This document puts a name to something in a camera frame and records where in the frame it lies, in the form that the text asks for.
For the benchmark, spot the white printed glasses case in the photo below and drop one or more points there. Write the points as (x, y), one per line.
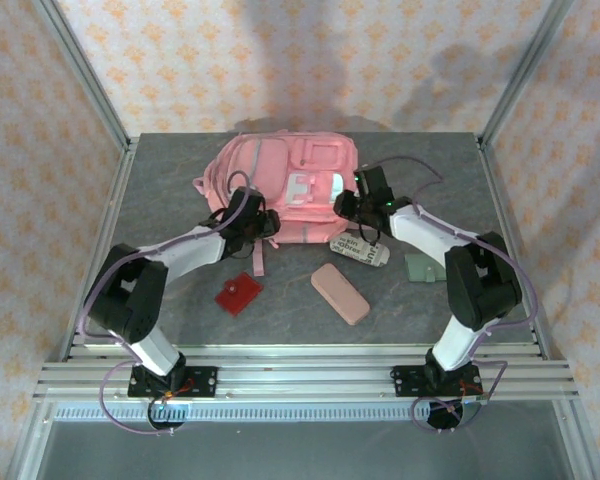
(360, 250)

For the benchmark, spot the pink backpack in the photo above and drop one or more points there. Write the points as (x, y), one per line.
(280, 170)

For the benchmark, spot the red wallet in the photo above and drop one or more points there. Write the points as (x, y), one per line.
(237, 295)

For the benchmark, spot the green wallet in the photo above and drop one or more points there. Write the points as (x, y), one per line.
(420, 270)

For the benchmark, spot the pink pencil case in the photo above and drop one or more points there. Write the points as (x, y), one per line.
(340, 294)

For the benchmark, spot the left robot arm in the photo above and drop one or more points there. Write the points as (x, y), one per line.
(190, 250)

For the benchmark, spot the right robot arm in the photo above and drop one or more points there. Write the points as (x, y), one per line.
(430, 230)

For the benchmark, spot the small circuit board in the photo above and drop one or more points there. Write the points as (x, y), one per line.
(472, 405)

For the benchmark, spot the grey lower panel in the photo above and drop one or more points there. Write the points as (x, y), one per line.
(300, 452)

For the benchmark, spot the aluminium side rail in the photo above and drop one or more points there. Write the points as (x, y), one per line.
(500, 200)
(99, 230)

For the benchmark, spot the aluminium front rail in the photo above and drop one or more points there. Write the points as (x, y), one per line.
(305, 375)

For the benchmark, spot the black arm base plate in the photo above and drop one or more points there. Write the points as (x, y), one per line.
(205, 382)
(405, 381)

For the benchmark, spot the aluminium frame post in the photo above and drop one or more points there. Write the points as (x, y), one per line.
(526, 70)
(84, 70)

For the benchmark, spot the aluminium frame leg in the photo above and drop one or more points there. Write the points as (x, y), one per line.
(575, 445)
(27, 445)

